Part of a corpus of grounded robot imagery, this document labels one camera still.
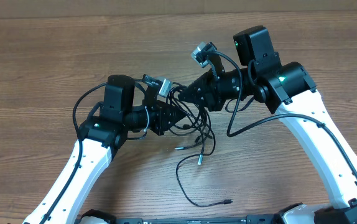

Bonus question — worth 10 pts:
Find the black multi-head usb cable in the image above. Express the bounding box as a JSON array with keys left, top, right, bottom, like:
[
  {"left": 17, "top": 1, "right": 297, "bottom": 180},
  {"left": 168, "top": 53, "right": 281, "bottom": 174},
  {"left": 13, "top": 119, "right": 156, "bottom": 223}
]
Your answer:
[{"left": 165, "top": 82, "right": 234, "bottom": 208}]

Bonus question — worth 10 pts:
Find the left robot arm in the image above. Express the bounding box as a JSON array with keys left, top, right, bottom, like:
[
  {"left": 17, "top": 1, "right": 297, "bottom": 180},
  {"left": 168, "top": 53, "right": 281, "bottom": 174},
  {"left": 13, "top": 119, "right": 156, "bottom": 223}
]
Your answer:
[{"left": 24, "top": 75, "right": 185, "bottom": 223}]

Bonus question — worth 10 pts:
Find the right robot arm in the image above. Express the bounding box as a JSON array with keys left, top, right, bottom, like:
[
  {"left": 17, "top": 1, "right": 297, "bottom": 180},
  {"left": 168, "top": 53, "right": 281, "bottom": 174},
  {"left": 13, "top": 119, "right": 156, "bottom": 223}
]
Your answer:
[{"left": 178, "top": 26, "right": 357, "bottom": 223}]

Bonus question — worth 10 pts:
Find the left camera cable black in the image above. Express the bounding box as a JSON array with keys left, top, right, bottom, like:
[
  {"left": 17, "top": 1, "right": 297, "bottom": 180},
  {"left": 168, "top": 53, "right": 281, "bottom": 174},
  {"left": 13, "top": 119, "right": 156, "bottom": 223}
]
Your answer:
[{"left": 40, "top": 79, "right": 150, "bottom": 224}]

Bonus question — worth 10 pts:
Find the camera cable black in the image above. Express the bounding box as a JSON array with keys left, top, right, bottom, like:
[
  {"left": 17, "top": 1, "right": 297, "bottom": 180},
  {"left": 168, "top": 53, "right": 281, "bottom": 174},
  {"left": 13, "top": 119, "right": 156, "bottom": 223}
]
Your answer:
[
  {"left": 209, "top": 51, "right": 357, "bottom": 209},
  {"left": 40, "top": 79, "right": 150, "bottom": 224}
]

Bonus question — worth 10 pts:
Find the right camera cable black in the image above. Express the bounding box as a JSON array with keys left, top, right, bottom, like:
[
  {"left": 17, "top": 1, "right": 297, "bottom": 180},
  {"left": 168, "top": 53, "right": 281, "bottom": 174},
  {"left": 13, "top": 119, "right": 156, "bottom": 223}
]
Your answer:
[{"left": 209, "top": 51, "right": 357, "bottom": 209}]

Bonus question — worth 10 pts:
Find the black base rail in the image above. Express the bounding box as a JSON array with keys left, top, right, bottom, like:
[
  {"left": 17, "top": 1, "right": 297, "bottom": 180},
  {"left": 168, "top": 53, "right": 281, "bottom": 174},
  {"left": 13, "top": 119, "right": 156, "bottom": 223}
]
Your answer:
[{"left": 75, "top": 203, "right": 322, "bottom": 224}]

